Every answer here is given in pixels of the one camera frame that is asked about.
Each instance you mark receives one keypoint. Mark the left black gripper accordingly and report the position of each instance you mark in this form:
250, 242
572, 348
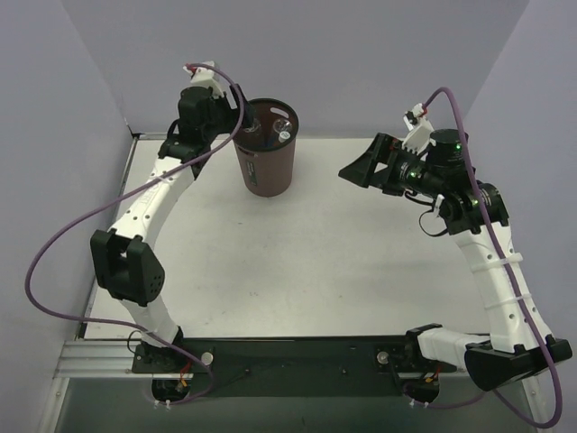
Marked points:
233, 106

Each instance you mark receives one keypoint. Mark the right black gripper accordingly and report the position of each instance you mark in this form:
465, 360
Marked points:
384, 161

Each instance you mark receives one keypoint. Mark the clear plastic bottle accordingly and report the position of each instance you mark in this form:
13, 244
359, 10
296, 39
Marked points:
255, 128

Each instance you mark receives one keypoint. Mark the blue label plastic bottle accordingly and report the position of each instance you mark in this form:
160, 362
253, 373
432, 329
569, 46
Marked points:
277, 138

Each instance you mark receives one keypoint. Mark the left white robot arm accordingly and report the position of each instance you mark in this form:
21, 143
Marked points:
123, 255

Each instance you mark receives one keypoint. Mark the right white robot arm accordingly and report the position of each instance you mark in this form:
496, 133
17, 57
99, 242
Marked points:
476, 218

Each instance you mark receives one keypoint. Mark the brown plastic waste bin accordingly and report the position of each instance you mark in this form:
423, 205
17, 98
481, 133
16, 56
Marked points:
267, 172

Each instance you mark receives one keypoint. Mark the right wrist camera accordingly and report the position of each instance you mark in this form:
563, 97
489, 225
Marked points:
419, 129

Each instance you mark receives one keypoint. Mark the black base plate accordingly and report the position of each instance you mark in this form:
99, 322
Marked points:
330, 366

